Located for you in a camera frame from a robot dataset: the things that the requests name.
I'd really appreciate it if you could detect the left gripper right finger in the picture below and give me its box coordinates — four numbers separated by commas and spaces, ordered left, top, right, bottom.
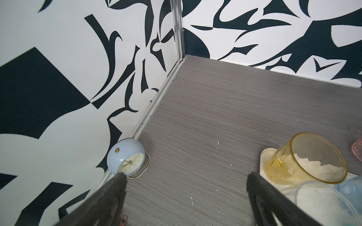
247, 172, 320, 226

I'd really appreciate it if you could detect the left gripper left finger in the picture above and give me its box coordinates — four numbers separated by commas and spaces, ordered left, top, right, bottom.
56, 173, 127, 226

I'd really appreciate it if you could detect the beige plastic tray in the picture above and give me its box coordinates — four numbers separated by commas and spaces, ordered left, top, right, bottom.
259, 147, 362, 226

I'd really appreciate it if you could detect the amber plastic cup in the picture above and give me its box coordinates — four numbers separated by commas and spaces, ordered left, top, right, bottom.
265, 132, 348, 186

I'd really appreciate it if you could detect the blue clear plastic cup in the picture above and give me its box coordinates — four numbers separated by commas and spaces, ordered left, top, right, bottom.
336, 176, 362, 215

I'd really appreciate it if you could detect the pink plastic cup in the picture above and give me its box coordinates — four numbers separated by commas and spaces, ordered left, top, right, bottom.
351, 138, 362, 162

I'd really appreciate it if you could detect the white mug gold handle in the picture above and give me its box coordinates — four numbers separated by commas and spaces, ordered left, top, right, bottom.
107, 138, 151, 179

